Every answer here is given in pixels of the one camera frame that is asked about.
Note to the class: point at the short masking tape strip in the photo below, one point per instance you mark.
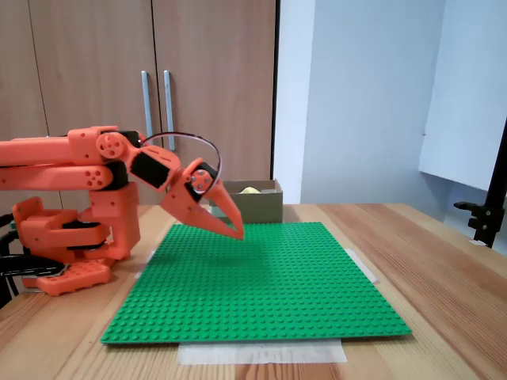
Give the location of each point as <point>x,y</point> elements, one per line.
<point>144,265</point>
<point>362,265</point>

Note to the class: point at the white wall panel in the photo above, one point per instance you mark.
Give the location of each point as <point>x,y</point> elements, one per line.
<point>463,118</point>

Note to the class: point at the black camera stand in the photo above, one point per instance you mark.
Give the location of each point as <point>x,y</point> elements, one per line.
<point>481,221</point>

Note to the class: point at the brown wooden cabinet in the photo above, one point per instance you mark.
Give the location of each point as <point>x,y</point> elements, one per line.
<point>99,59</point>

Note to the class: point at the long masking tape strip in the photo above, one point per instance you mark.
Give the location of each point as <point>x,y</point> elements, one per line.
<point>257,353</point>

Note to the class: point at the yellow black white ball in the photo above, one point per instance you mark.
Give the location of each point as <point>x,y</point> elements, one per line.
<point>249,190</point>

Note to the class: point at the green studded baseplate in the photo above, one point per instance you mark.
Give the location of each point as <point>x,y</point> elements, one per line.
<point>237,297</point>

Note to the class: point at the brown cardboard box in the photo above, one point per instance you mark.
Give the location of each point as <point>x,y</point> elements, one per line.
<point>261,210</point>

